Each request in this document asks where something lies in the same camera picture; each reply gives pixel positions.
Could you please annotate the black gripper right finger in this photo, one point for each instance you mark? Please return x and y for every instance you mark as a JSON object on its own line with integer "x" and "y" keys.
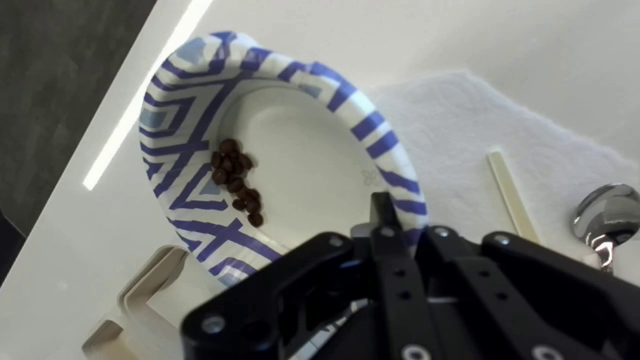
{"x": 532, "y": 300}

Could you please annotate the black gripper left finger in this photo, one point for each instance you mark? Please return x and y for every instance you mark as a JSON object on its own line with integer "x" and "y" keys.
{"x": 312, "y": 300}

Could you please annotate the blue patterned paper bowl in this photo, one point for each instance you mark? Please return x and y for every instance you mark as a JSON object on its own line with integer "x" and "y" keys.
{"x": 306, "y": 152}

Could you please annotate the wooden stir stick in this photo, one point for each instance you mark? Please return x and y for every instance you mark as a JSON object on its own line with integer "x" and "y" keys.
{"x": 512, "y": 193}

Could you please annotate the metal spoon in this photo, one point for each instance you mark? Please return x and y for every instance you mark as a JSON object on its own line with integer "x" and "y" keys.
{"x": 611, "y": 216}

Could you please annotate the dark coffee beans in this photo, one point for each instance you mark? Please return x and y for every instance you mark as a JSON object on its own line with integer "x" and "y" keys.
{"x": 232, "y": 172}

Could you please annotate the beige open takeout container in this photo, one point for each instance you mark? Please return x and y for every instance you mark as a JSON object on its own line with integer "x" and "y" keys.
{"x": 142, "y": 293}

